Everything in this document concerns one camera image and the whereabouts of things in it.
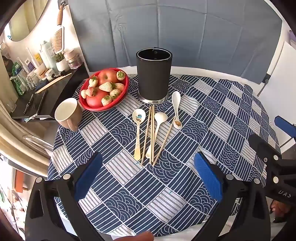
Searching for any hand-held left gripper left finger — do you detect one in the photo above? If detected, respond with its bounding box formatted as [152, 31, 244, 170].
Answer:
[25, 152, 104, 241]

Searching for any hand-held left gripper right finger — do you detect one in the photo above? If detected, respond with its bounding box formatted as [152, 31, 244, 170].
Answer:
[194, 152, 271, 241]

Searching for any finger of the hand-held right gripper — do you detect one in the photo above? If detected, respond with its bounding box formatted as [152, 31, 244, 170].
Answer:
[275, 116, 296, 137]
[248, 134, 296, 204]

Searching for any wooden chopstick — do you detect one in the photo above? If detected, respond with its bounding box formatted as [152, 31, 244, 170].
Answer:
[152, 105, 155, 163]
[141, 105, 152, 165]
[152, 117, 175, 167]
[150, 105, 153, 164]

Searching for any bear print white spoon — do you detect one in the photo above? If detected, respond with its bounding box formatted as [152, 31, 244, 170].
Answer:
[171, 91, 183, 129]

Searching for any plain white ceramic spoon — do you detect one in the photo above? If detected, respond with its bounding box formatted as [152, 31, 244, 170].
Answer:
[146, 112, 168, 159]

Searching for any cartoon print ceramic spoon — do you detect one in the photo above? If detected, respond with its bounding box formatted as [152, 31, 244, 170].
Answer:
[132, 109, 146, 160]

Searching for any black cylindrical utensil holder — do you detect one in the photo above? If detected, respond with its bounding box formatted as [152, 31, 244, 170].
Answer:
[135, 47, 173, 104]

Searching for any person's right hand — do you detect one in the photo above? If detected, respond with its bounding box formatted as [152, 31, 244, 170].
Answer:
[269, 200, 296, 223]

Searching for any blue patterned tablecloth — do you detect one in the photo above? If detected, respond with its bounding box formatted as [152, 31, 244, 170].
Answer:
[47, 74, 281, 237]

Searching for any thin metal stand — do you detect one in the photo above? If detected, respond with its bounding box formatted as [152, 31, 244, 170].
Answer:
[256, 82, 267, 96]

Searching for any white board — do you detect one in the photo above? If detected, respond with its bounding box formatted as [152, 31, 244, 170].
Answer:
[266, 41, 296, 121]

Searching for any brown mug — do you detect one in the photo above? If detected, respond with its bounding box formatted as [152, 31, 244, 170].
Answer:
[55, 98, 83, 132]

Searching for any red apple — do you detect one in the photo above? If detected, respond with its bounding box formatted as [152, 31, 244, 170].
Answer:
[87, 89, 109, 108]
[98, 70, 118, 86]

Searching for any red bowl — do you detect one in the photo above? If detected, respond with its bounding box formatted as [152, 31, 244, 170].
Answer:
[79, 68, 129, 112]

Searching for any dark tablet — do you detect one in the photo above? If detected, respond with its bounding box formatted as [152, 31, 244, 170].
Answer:
[23, 89, 48, 116]

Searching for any black shelf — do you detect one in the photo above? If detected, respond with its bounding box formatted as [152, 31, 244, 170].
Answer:
[11, 62, 89, 120]

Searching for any pile of white strawberries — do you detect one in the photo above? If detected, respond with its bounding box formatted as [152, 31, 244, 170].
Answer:
[80, 71, 126, 106]

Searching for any pair of wooden sticks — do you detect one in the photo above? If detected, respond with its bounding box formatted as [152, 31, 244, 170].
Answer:
[35, 73, 73, 94]

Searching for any small potted plant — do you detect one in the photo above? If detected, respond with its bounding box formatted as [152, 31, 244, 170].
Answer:
[54, 52, 68, 72]

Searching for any pink lidded jar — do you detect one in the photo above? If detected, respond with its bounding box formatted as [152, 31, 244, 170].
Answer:
[64, 50, 79, 61]

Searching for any tall pale green bottle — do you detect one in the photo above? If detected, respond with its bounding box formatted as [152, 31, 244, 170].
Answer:
[40, 41, 58, 70]

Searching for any white electric toothbrush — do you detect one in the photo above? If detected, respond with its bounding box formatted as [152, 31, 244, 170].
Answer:
[26, 47, 40, 69]

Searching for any grey-blue backdrop cloth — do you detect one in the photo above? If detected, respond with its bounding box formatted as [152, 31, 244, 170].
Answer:
[67, 0, 284, 85]

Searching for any wooden hairbrush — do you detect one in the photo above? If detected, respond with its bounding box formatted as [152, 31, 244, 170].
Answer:
[51, 5, 65, 55]

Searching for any oval wall mirror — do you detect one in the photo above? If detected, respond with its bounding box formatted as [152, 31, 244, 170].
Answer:
[8, 0, 50, 42]

